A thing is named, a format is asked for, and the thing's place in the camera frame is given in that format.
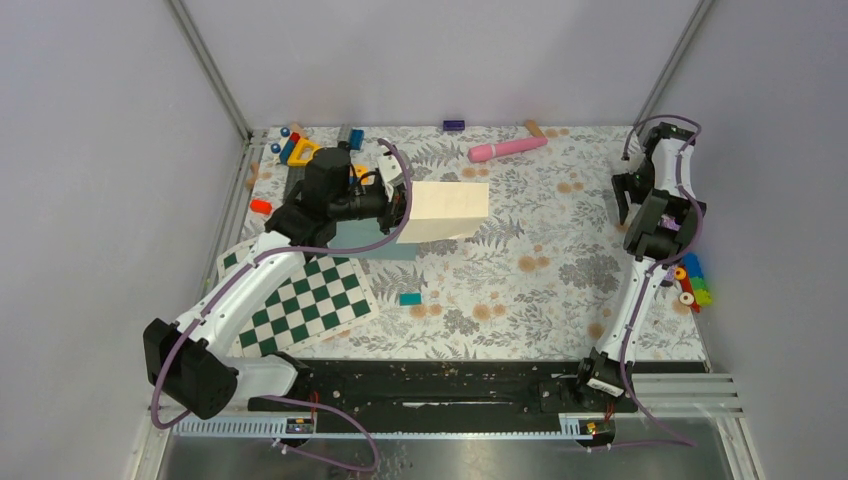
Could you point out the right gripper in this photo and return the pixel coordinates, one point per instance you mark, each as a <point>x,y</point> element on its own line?
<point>624,183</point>

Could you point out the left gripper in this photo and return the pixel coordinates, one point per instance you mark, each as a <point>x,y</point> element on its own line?
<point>393,212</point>

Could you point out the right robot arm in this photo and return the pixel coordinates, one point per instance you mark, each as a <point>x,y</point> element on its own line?
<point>664,218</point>

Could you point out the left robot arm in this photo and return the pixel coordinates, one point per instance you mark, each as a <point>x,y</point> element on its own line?
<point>188,361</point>

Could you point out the blue lego brick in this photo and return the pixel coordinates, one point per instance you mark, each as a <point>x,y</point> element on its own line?
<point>356,139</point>

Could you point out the yellow triangle toy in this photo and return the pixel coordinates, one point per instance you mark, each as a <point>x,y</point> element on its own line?
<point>302,153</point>

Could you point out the green white checkerboard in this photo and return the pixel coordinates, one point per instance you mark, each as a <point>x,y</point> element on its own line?
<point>327,297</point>

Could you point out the small teal block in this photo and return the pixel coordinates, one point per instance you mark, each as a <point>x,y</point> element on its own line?
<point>410,299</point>

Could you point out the purple small brick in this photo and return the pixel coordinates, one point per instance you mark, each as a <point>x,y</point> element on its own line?
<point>453,125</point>

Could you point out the wooden block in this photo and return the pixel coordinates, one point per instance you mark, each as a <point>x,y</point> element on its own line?
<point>534,129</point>

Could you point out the small red block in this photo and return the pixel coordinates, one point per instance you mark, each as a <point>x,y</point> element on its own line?
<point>261,207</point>

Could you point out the floral table mat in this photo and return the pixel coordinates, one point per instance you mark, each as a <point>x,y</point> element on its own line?
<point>539,280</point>

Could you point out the colourful stacked brick toy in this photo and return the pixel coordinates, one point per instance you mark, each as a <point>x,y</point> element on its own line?
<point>695,293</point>

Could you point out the pink cylinder marker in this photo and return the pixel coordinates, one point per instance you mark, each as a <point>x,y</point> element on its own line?
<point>485,152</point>

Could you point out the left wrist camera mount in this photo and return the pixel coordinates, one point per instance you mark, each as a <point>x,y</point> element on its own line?
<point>395,172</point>

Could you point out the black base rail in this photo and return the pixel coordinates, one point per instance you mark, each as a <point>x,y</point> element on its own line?
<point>434,397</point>

